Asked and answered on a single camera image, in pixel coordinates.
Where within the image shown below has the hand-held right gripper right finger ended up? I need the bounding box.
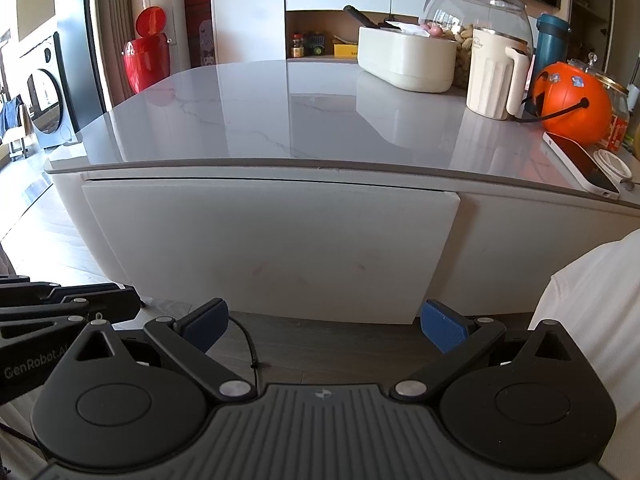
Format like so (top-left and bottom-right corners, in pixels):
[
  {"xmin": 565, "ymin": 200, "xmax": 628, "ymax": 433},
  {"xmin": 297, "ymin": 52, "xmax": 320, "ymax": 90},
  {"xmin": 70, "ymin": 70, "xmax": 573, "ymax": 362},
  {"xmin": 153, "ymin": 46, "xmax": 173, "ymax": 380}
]
[{"xmin": 391, "ymin": 298, "xmax": 590, "ymax": 403}]

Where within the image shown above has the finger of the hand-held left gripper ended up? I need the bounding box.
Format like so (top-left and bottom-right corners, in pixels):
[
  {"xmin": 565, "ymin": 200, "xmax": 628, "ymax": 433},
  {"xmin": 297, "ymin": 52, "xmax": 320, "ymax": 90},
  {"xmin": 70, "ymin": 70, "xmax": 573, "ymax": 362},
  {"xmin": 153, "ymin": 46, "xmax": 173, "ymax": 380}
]
[
  {"xmin": 0, "ymin": 282, "xmax": 142, "ymax": 325},
  {"xmin": 0, "ymin": 310, "xmax": 101, "ymax": 342}
]

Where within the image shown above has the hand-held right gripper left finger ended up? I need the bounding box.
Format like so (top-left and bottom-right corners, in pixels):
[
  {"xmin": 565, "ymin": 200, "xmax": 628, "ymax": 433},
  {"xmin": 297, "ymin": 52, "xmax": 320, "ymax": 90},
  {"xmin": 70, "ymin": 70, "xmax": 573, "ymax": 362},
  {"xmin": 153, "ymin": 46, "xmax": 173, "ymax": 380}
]
[{"xmin": 60, "ymin": 298, "xmax": 255, "ymax": 403}]

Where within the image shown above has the white table drawer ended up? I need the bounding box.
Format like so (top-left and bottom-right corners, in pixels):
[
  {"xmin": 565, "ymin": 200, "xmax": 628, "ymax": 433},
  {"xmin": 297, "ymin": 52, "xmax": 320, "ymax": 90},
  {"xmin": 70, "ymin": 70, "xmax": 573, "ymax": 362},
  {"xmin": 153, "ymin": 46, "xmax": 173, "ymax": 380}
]
[{"xmin": 81, "ymin": 183, "xmax": 461, "ymax": 325}]

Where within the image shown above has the white table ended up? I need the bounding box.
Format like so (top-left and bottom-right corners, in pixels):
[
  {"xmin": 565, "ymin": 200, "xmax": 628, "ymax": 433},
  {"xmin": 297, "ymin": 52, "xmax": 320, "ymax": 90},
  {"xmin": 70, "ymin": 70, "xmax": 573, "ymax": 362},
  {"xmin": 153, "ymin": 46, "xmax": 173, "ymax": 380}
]
[{"xmin": 44, "ymin": 60, "xmax": 640, "ymax": 326}]

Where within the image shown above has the person's white shirt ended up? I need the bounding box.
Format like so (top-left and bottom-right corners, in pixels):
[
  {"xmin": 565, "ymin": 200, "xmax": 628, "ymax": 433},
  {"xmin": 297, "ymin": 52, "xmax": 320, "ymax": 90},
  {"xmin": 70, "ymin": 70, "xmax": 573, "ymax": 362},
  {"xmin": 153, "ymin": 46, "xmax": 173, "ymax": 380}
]
[{"xmin": 527, "ymin": 227, "xmax": 640, "ymax": 480}]

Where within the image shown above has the white smartphone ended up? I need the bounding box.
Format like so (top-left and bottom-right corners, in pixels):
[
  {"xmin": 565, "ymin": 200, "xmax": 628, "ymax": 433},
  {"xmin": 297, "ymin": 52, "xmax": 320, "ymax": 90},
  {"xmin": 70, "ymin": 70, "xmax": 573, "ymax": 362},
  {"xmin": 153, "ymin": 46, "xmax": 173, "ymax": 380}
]
[{"xmin": 542, "ymin": 131, "xmax": 621, "ymax": 200}]

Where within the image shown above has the blue cloth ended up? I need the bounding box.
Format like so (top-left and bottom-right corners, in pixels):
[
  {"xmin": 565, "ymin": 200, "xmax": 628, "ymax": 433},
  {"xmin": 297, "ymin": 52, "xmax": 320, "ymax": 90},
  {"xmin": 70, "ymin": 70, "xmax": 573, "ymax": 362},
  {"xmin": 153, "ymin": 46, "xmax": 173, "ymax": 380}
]
[{"xmin": 0, "ymin": 100, "xmax": 26, "ymax": 133}]

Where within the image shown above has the washing machine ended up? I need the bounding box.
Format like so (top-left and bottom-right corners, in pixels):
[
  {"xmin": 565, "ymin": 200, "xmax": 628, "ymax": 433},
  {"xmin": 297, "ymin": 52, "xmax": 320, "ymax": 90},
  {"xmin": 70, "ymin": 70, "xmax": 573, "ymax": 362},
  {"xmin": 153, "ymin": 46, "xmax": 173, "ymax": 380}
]
[{"xmin": 20, "ymin": 32, "xmax": 76, "ymax": 148}]

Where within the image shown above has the white round lid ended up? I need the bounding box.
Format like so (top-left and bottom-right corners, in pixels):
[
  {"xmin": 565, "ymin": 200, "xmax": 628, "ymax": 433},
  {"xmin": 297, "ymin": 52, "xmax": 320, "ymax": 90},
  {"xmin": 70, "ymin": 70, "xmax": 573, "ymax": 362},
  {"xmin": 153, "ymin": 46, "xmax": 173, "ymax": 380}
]
[{"xmin": 595, "ymin": 149, "xmax": 633, "ymax": 181}]

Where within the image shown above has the red trash can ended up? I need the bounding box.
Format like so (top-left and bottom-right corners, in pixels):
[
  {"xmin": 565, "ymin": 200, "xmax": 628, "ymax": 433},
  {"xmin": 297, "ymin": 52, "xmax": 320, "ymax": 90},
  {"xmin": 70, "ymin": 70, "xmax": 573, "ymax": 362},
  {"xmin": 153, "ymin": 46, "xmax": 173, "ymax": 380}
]
[{"xmin": 122, "ymin": 6, "xmax": 173, "ymax": 95}]

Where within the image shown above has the cream ribbed pitcher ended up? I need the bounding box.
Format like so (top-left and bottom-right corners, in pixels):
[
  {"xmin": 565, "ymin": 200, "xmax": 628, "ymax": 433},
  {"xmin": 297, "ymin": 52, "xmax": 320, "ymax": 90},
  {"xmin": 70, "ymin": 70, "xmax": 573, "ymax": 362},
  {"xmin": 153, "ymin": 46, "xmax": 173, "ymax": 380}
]
[{"xmin": 466, "ymin": 26, "xmax": 531, "ymax": 121}]

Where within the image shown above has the orange pumpkin bucket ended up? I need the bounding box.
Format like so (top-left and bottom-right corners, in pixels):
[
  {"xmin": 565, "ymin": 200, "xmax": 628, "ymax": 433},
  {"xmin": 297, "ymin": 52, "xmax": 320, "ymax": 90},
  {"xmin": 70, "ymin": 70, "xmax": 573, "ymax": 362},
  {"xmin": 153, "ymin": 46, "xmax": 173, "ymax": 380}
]
[{"xmin": 515, "ymin": 61, "xmax": 613, "ymax": 147}]

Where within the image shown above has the white oblong container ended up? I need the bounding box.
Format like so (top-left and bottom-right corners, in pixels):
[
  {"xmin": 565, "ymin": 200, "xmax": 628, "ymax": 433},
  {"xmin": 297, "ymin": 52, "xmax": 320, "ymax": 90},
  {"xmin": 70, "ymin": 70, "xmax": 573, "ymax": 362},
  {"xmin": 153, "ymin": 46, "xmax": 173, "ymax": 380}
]
[{"xmin": 357, "ymin": 25, "xmax": 458, "ymax": 93}]

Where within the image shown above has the printed standing board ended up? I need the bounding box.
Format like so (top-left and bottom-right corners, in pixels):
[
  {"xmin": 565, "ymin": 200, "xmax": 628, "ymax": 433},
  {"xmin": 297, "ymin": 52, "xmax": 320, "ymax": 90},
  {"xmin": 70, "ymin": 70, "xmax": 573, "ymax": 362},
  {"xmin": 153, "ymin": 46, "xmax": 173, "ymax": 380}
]
[{"xmin": 199, "ymin": 20, "xmax": 216, "ymax": 67}]

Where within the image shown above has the small glass jar red label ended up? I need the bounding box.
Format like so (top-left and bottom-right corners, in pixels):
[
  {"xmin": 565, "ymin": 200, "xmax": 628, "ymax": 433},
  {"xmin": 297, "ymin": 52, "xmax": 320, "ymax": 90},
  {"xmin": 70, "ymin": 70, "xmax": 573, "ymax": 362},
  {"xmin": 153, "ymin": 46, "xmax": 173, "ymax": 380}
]
[{"xmin": 570, "ymin": 52, "xmax": 631, "ymax": 153}]

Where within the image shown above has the beige curtain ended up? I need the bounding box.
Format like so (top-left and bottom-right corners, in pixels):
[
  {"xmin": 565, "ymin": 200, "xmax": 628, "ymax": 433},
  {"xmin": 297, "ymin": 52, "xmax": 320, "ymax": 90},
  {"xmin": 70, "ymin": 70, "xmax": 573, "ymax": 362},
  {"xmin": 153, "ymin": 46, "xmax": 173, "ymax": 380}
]
[{"xmin": 87, "ymin": 0, "xmax": 138, "ymax": 111}]

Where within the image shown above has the white paper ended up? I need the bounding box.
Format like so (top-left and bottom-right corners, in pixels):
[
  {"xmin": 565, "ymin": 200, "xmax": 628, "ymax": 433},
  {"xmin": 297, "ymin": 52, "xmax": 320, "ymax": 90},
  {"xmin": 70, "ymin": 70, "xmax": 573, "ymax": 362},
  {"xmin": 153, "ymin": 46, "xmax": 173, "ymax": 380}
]
[{"xmin": 387, "ymin": 21, "xmax": 431, "ymax": 37}]

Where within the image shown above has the teal thermos bottle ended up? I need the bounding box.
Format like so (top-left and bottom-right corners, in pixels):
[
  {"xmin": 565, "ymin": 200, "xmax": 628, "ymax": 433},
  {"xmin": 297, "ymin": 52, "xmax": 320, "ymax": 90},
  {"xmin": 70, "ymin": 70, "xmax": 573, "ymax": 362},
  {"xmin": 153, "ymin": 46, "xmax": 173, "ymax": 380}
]
[{"xmin": 531, "ymin": 12, "xmax": 572, "ymax": 81}]

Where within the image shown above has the large glass jar with peanuts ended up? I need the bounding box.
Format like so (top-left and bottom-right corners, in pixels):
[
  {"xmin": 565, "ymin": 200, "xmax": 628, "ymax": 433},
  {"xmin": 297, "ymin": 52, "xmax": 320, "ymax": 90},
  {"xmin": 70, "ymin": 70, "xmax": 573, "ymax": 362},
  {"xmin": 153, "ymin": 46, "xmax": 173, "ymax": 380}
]
[{"xmin": 424, "ymin": 0, "xmax": 535, "ymax": 91}]

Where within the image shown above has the dark wooden shelf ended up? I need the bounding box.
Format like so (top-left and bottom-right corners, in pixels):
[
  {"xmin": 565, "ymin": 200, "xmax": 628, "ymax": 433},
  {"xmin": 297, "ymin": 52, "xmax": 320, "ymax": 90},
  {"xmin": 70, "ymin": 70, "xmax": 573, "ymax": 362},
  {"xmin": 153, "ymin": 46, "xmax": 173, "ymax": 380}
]
[{"xmin": 567, "ymin": 0, "xmax": 618, "ymax": 68}]

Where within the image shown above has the black floor cable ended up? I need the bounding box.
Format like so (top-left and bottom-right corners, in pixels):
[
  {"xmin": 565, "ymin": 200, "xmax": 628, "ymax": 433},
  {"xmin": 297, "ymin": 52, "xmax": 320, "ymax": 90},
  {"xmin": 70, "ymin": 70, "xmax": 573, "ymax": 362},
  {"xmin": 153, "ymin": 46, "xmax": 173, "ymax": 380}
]
[{"xmin": 227, "ymin": 314, "xmax": 262, "ymax": 392}]

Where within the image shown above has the black handled knife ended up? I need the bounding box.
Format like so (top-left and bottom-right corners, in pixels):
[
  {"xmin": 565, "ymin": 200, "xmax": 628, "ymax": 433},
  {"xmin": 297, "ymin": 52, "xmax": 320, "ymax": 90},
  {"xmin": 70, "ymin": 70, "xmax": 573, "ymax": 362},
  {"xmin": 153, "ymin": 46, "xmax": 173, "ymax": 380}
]
[{"xmin": 344, "ymin": 5, "xmax": 396, "ymax": 30}]

